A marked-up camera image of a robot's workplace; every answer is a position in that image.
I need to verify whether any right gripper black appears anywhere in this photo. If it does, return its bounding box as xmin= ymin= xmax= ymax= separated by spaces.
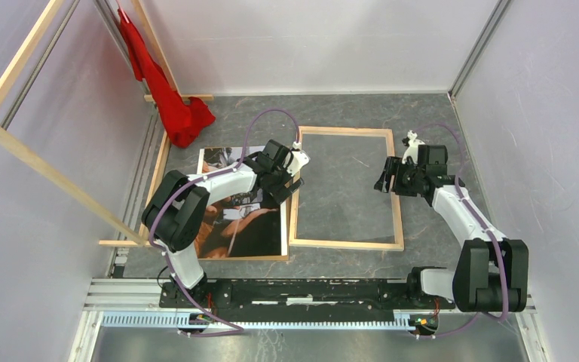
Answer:
xmin=372 ymin=156 xmax=424 ymax=197

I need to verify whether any wooden picture frame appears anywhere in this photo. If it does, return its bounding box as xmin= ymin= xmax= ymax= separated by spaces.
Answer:
xmin=288 ymin=126 xmax=405 ymax=252

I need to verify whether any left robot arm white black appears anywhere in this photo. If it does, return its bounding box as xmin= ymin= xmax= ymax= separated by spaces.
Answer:
xmin=141 ymin=140 xmax=310 ymax=308

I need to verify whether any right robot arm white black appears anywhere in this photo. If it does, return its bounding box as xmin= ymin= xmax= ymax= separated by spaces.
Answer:
xmin=374 ymin=145 xmax=529 ymax=317

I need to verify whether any printed photo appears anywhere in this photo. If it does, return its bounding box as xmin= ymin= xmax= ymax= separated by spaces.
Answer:
xmin=195 ymin=146 xmax=289 ymax=259

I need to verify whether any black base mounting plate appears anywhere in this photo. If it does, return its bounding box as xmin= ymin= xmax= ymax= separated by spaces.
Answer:
xmin=158 ymin=278 xmax=456 ymax=324

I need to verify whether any red cloth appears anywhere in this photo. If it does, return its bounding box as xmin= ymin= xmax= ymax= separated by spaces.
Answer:
xmin=118 ymin=1 xmax=216 ymax=148

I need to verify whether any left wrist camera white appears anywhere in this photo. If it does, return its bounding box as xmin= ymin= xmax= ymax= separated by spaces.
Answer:
xmin=286 ymin=142 xmax=310 ymax=176

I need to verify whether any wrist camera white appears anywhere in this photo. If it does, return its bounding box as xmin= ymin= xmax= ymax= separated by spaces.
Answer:
xmin=401 ymin=130 xmax=426 ymax=164
xmin=286 ymin=142 xmax=310 ymax=176

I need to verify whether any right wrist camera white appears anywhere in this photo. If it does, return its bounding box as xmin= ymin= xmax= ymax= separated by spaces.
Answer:
xmin=401 ymin=130 xmax=426 ymax=164

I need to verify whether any brown frame backing board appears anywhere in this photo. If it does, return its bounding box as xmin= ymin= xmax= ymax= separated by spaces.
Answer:
xmin=197 ymin=146 xmax=291 ymax=262

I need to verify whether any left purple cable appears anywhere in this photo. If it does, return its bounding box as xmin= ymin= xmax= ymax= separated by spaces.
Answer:
xmin=148 ymin=109 xmax=302 ymax=338

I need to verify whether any purple cable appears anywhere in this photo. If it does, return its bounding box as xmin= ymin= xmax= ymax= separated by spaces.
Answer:
xmin=409 ymin=123 xmax=511 ymax=339
xmin=148 ymin=109 xmax=302 ymax=338

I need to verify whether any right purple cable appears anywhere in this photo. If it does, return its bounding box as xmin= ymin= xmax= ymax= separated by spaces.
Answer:
xmin=409 ymin=123 xmax=511 ymax=339

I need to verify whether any aluminium rail base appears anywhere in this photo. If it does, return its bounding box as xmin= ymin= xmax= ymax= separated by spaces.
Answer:
xmin=83 ymin=278 xmax=538 ymax=314

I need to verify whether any grey slotted cable duct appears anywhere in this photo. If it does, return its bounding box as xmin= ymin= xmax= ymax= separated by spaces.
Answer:
xmin=101 ymin=311 xmax=415 ymax=331

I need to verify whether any wooden rack frame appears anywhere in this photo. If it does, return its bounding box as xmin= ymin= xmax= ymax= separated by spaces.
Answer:
xmin=0 ymin=0 xmax=215 ymax=249

